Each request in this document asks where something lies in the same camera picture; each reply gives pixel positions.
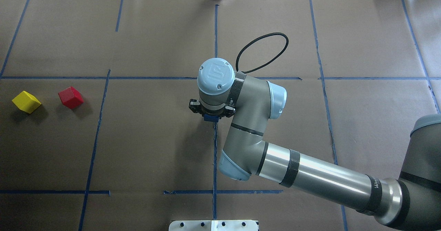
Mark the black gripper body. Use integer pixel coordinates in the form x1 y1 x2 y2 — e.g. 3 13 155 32
188 99 236 118

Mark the blue wooden block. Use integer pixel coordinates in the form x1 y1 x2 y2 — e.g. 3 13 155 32
203 114 221 123

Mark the red wooden block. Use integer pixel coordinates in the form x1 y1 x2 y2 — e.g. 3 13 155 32
58 86 84 109

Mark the yellow wooden block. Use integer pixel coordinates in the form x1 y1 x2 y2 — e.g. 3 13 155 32
12 91 42 114

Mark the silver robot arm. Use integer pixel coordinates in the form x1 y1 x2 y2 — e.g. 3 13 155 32
190 58 440 231

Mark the white pillar with base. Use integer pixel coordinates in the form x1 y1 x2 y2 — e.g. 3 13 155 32
168 220 260 231

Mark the black camera cable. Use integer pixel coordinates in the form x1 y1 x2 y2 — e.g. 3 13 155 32
235 32 289 74

